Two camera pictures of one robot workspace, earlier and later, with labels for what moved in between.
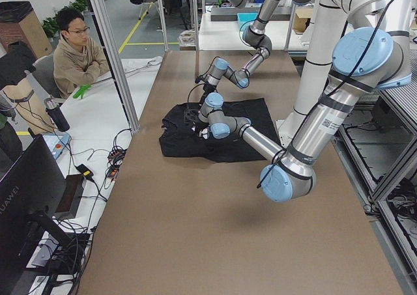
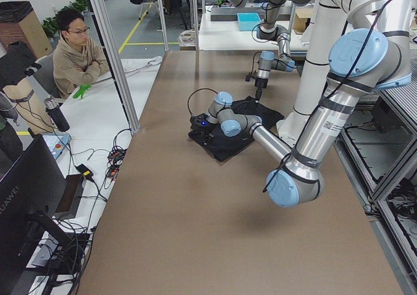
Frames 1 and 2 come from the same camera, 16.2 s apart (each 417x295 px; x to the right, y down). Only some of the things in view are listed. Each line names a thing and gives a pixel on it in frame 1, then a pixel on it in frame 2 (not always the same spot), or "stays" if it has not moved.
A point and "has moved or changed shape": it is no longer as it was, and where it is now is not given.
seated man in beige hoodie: x=78 y=58 stays
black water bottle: x=57 y=114 stays
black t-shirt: x=178 y=139 has moved or changed shape
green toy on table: x=83 y=88 stays
